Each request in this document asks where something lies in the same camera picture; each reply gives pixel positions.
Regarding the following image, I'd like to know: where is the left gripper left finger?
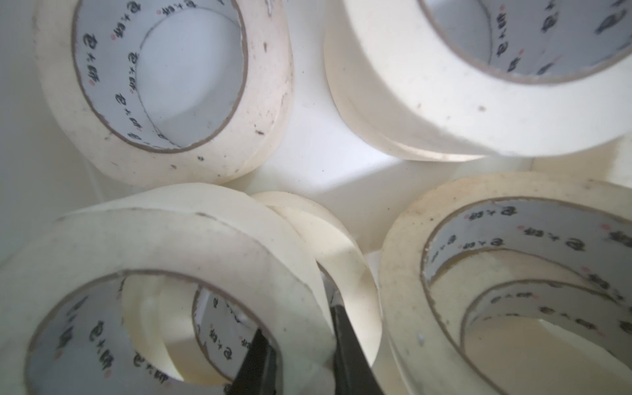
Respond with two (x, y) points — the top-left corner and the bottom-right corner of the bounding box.
(227, 329), (277, 395)

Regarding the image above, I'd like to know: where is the white plastic storage box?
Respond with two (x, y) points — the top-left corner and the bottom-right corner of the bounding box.
(1, 1), (631, 394)

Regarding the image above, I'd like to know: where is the masking tape roll five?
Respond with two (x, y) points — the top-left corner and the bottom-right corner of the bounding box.
(1, 184), (336, 394)

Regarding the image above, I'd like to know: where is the masking tape roll six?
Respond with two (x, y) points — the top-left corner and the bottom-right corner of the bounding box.
(120, 190), (383, 387)

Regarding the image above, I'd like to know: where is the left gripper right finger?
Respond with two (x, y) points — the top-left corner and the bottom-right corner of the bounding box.
(330, 304), (383, 395)

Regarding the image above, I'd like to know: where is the masking tape roll four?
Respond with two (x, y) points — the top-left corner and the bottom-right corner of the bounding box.
(324, 1), (631, 161)

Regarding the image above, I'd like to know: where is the masking tape roll seven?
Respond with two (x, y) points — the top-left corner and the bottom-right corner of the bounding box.
(380, 172), (631, 394)

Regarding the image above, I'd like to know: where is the masking tape roll one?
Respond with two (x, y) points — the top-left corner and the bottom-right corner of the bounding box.
(34, 1), (294, 189)

